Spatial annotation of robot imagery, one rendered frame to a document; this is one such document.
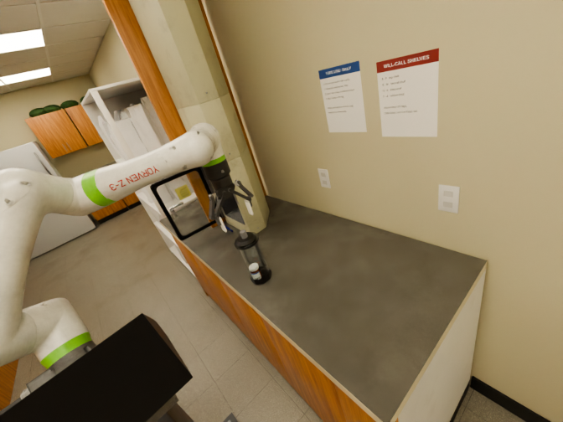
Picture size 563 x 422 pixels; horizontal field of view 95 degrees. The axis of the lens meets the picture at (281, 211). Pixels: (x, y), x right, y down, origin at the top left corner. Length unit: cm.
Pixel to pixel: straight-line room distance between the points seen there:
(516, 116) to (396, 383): 82
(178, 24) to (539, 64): 122
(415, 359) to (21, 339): 109
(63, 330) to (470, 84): 143
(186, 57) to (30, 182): 78
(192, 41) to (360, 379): 141
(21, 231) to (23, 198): 9
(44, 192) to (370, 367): 103
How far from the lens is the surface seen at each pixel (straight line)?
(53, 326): 109
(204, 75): 137
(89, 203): 99
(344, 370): 93
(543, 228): 116
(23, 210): 92
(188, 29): 139
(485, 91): 102
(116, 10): 173
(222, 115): 139
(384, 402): 89
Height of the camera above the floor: 176
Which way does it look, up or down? 28 degrees down
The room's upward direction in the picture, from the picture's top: 17 degrees counter-clockwise
